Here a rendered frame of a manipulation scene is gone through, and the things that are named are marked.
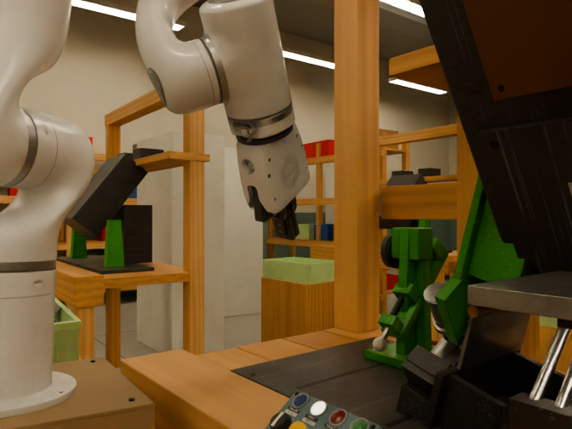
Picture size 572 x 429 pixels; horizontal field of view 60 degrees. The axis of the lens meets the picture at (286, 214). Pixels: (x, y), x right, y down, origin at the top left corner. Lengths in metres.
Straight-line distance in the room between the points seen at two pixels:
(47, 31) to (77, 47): 7.12
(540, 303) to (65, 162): 0.66
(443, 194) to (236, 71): 0.81
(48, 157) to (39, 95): 6.85
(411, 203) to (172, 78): 0.89
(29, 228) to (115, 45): 7.39
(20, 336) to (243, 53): 0.49
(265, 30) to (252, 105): 0.08
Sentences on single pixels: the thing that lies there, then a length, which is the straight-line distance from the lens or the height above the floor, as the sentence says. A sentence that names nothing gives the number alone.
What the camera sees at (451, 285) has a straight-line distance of 0.71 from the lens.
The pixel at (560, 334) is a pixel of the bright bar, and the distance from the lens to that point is 0.63.
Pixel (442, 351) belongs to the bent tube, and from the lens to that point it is 0.80.
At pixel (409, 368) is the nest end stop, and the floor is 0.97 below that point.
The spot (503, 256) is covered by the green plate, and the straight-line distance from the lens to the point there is 0.69.
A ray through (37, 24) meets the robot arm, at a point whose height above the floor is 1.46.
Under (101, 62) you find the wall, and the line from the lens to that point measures 7.98.
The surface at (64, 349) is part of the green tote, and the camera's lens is 1.23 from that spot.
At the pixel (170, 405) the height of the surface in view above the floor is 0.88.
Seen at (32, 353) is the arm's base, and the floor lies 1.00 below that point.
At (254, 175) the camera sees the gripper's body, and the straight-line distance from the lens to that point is 0.63.
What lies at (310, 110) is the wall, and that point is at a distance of 9.79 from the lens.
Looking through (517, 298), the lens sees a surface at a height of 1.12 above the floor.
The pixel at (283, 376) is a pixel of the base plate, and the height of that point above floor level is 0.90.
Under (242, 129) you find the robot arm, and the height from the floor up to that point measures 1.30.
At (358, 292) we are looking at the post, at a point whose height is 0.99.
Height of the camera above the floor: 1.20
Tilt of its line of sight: level
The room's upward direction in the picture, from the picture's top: straight up
